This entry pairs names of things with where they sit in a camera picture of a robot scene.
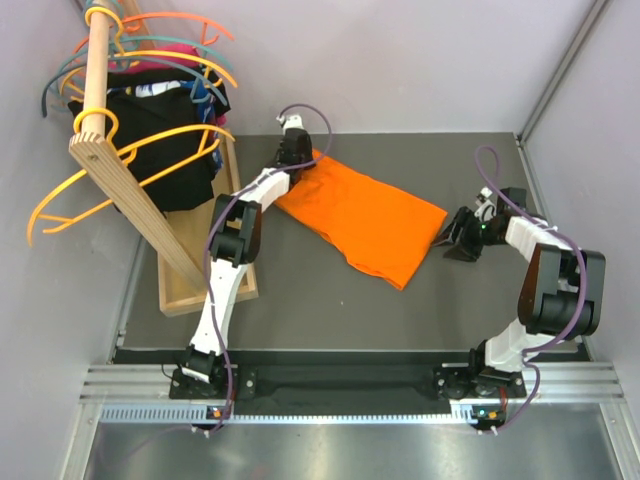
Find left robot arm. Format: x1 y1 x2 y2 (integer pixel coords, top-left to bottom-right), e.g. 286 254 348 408
171 114 314 398

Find pink hanging garment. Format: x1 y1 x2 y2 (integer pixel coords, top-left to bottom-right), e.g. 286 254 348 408
109 43 199 74

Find blue hanging garment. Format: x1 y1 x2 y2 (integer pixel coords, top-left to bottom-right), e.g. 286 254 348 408
179 79 229 175

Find orange hanger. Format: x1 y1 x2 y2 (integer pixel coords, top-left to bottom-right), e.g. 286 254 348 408
72 12 235 54

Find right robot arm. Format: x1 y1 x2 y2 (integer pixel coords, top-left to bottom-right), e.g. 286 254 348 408
432 187 606 400

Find corner aluminium profile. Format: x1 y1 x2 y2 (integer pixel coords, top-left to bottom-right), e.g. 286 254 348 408
516 0 612 148

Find aluminium frame rail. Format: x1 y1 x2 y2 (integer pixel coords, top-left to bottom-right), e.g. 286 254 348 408
61 352 639 479

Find black hanging garment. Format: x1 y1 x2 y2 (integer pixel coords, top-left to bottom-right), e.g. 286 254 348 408
67 69 232 214

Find wooden rack pole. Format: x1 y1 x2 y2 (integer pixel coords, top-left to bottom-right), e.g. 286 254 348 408
68 0 206 289

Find orange trousers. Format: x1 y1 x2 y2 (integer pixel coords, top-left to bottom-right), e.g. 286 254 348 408
276 150 447 291

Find yellow hanger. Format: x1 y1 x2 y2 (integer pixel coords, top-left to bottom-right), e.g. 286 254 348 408
44 1 238 101
26 123 236 247

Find teal hanger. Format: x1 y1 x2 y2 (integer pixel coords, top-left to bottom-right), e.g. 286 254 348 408
39 34 235 119

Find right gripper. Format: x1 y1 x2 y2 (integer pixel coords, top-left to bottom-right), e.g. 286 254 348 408
432 206 504 262

